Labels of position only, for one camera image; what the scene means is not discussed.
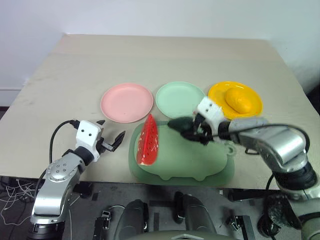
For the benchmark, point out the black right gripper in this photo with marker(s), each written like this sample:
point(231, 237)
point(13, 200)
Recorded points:
point(203, 128)

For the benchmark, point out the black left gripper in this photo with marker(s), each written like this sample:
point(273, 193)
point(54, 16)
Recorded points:
point(105, 145)

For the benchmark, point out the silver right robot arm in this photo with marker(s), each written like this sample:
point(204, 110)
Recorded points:
point(277, 141)

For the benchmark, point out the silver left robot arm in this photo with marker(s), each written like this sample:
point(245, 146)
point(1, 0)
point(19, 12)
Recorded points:
point(53, 190)

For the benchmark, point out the pink plate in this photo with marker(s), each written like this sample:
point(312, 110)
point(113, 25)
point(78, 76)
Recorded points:
point(126, 102)

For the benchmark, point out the light green plate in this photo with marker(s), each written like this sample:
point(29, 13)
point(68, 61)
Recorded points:
point(178, 98)

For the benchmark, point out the yellow plate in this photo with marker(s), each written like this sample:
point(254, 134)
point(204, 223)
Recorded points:
point(217, 93)

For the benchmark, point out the green pig-shaped tray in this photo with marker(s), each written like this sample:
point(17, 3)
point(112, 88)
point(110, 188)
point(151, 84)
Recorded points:
point(185, 161)

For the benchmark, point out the red watermelon slice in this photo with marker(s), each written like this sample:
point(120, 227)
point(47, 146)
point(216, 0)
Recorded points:
point(148, 145)

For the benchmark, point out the yellow mango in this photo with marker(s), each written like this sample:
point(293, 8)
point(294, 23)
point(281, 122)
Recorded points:
point(238, 100)

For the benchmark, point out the black table clamp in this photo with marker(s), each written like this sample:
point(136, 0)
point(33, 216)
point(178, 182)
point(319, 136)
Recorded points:
point(246, 195)
point(83, 189)

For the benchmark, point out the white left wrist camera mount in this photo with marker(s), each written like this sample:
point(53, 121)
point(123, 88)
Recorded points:
point(86, 135)

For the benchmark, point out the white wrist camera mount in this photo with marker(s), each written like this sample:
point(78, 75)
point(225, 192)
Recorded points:
point(86, 135)
point(209, 110)

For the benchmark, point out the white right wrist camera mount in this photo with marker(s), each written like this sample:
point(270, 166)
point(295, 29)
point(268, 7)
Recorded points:
point(209, 110)

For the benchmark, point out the black metal bracket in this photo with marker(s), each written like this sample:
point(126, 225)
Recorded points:
point(241, 225)
point(103, 223)

